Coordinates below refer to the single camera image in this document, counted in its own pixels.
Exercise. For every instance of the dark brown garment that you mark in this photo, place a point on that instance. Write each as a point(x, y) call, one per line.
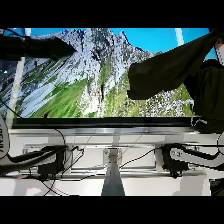
point(166, 71)

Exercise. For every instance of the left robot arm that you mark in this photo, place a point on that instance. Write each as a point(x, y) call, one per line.
point(30, 48)

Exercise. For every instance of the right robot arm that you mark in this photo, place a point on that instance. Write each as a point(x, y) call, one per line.
point(186, 156)

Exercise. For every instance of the silver frame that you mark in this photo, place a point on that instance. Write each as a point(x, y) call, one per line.
point(112, 181)

